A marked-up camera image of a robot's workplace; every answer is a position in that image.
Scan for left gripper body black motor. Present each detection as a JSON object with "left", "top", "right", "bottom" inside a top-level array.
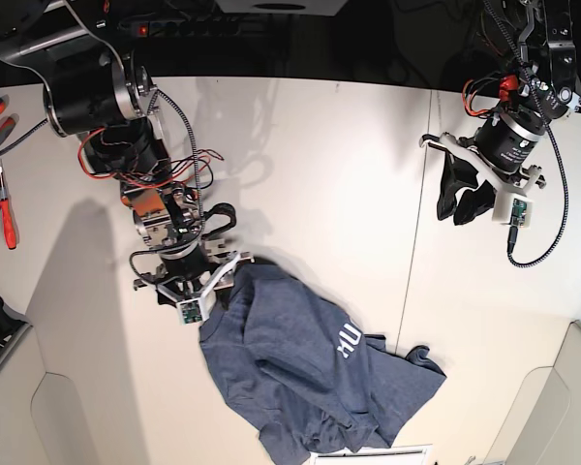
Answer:
[{"left": 473, "top": 108, "right": 546, "bottom": 185}]

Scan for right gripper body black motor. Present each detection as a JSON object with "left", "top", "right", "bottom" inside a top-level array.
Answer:
[{"left": 130, "top": 236, "right": 256, "bottom": 304}]

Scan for blue grey t-shirt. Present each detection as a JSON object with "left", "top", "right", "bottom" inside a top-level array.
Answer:
[{"left": 199, "top": 262, "right": 445, "bottom": 464}]

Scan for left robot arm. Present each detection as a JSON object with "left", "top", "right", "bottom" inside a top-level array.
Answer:
[{"left": 420, "top": 1, "right": 581, "bottom": 228}]

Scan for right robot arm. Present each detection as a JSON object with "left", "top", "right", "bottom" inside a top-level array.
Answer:
[{"left": 0, "top": 1, "right": 243, "bottom": 308}]

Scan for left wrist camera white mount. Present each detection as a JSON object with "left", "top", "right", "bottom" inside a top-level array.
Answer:
[{"left": 419, "top": 132, "right": 546, "bottom": 228}]

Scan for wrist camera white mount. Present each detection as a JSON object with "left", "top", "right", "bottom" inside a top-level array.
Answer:
[
  {"left": 419, "top": 132, "right": 546, "bottom": 228},
  {"left": 176, "top": 252, "right": 255, "bottom": 324}
]

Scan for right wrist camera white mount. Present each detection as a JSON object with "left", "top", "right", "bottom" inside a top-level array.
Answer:
[{"left": 176, "top": 252, "right": 255, "bottom": 324}]

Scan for braided camera cable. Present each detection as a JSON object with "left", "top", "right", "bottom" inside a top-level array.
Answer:
[
  {"left": 128, "top": 86, "right": 209, "bottom": 287},
  {"left": 481, "top": 0, "right": 571, "bottom": 268}
]

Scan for red handled screwdriver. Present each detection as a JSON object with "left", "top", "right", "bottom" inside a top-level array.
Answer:
[{"left": 0, "top": 161, "right": 17, "bottom": 250}]

